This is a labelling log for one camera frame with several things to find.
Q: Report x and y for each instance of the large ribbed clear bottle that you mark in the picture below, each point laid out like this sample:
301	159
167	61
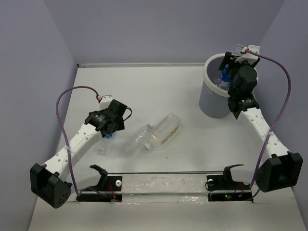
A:
162	132

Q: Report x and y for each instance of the crushed clear bottle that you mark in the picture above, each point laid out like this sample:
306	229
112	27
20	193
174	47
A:
137	139

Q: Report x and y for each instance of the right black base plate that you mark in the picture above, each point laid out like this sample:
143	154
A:
222	188

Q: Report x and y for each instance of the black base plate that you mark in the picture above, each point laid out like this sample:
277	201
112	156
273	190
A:
108	187
222	188

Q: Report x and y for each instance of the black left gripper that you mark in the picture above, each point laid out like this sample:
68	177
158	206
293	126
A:
120	125

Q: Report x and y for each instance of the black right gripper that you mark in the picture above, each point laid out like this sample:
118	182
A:
229	58

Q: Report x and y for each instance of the white foam strip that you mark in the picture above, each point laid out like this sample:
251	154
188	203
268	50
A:
164	188

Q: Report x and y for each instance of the grey bin with white rim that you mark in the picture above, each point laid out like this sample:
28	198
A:
218	103

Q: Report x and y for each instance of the clear slim bottle blue cap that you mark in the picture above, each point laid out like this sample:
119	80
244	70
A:
220	83

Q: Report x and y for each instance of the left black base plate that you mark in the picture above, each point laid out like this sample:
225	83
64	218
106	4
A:
108	187

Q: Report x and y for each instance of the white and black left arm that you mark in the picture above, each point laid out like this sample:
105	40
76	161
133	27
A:
54	180

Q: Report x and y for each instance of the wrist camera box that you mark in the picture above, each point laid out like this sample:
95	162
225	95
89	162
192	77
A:
104	101
247	53

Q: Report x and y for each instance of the small blue label bottle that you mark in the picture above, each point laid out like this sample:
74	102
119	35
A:
104	144

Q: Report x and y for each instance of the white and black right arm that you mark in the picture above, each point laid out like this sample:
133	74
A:
276	166

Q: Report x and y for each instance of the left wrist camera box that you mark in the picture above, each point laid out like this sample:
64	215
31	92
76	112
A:
104	101

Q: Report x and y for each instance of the blue label bottle white cap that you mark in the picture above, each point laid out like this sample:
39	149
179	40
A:
225	74

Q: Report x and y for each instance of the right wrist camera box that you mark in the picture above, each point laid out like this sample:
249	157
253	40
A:
247	53

